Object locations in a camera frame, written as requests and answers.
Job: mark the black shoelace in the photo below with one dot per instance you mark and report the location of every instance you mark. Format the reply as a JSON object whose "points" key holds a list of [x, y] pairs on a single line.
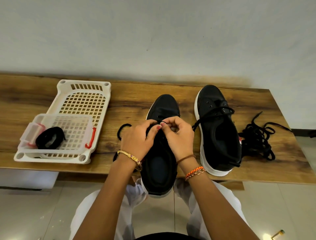
{"points": [[261, 138], [254, 146]]}

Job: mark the person's right forearm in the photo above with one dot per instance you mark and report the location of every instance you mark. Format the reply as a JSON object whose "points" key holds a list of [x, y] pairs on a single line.
{"points": [[217, 207]]}

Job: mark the person's left forearm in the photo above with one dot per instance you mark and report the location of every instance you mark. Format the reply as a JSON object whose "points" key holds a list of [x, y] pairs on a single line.
{"points": [[106, 202]]}

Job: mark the black band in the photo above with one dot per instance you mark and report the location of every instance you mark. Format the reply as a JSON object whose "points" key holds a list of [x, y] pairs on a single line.
{"points": [[43, 143], [212, 110]]}

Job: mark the person's black shirt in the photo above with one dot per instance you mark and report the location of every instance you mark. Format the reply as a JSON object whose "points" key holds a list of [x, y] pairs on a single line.
{"points": [[168, 236]]}

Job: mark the white plastic lattice basket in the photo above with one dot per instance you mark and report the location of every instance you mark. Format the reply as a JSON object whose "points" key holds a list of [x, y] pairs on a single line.
{"points": [[81, 101]]}

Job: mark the small yellow object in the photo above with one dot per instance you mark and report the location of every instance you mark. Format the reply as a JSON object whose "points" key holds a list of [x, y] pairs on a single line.
{"points": [[277, 234]]}

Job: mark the person's left hand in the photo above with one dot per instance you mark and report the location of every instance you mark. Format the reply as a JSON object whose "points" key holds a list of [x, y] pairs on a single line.
{"points": [[137, 141]]}

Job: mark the black sneaker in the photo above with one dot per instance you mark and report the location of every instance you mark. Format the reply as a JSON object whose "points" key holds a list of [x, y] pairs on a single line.
{"points": [[158, 173], [217, 143]]}

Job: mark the white box under table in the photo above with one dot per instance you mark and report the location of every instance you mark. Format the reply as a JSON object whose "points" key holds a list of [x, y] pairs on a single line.
{"points": [[27, 180]]}

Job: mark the person's right hand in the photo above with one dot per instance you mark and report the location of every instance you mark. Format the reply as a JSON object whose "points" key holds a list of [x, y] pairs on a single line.
{"points": [[180, 138]]}

